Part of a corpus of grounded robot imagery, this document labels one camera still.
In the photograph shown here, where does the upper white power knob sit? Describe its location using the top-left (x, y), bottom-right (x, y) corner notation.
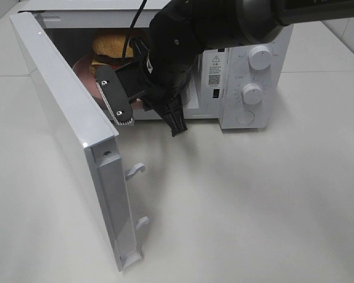
top-left (248, 45), bottom-right (272, 71)

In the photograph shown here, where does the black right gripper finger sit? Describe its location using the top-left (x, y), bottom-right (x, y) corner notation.
top-left (129, 37), bottom-right (149, 60)
top-left (96, 66), bottom-right (135, 126)

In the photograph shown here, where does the round white door button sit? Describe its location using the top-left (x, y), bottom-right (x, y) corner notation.
top-left (236, 110), bottom-right (255, 125)

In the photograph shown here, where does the white microwave oven body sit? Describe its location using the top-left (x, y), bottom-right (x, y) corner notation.
top-left (19, 1), bottom-right (293, 129)

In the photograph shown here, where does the pink round plate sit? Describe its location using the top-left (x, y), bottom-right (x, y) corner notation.
top-left (71, 57), bottom-right (145, 109)

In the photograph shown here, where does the lower white timer knob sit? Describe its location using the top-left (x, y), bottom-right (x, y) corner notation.
top-left (242, 83), bottom-right (264, 105)

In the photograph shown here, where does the white microwave door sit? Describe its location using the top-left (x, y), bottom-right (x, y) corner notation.
top-left (10, 12), bottom-right (148, 271)

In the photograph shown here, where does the burger with sesame-free bun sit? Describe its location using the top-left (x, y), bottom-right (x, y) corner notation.
top-left (89, 28), bottom-right (136, 77)

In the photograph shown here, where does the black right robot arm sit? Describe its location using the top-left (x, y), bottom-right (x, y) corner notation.
top-left (96, 1), bottom-right (354, 136)

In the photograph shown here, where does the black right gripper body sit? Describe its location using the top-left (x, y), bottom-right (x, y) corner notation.
top-left (114, 0), bottom-right (206, 139)

